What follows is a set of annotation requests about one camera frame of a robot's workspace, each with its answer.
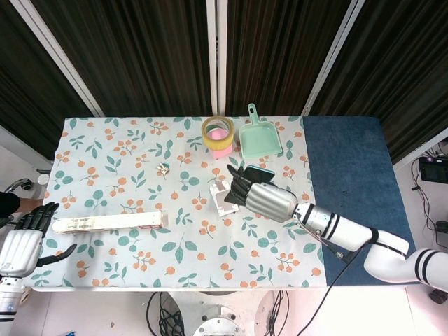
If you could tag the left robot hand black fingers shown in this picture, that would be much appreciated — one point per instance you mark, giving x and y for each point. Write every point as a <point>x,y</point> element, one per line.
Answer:
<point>19,252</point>

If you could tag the blue felt cloth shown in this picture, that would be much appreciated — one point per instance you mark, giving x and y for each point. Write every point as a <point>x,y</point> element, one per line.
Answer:
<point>350,161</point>

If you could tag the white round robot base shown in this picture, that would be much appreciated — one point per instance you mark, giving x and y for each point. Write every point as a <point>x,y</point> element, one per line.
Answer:
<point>217,325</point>

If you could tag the long white cardboard box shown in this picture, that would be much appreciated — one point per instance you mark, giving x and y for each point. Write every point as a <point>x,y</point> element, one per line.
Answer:
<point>105,222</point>

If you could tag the mint green dustpan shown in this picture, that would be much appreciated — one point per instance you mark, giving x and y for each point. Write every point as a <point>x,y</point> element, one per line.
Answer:
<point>260,140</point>

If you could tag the small white round cap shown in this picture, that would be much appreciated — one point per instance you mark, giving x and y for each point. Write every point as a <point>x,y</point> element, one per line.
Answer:
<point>42,179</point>

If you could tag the white phone stand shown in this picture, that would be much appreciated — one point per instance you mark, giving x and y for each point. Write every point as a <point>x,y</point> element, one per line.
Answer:
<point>220,203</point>

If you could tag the dark pleated curtain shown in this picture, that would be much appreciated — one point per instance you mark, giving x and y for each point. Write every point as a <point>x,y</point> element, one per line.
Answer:
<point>147,52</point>

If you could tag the person arm black sleeve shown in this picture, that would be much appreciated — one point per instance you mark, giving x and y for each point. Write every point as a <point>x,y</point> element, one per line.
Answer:
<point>8,203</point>

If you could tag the white metal frame post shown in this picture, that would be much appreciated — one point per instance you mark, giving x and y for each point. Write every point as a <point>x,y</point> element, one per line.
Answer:
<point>216,56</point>
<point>59,59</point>
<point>332,59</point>

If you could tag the black electronic box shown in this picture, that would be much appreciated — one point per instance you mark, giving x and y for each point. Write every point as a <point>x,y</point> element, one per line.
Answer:
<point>432,171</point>

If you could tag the black smartphone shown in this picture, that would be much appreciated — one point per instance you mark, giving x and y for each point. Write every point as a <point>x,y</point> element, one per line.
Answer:
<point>260,174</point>

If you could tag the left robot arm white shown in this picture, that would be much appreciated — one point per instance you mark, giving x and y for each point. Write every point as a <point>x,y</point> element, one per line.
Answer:
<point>8,299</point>

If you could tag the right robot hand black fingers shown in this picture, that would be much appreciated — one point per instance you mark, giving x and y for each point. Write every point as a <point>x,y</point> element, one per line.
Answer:
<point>271,201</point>

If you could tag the yellow tape roll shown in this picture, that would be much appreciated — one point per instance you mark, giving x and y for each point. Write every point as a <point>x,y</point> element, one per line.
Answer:
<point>218,145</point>

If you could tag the floral printed tablecloth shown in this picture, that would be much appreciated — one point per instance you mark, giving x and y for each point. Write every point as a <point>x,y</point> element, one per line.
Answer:
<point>140,196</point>

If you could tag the pink block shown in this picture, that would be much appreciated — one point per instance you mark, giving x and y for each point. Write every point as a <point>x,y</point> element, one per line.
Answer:
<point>221,154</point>

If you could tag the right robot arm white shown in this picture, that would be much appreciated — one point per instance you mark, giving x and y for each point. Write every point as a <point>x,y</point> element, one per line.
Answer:
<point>350,231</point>

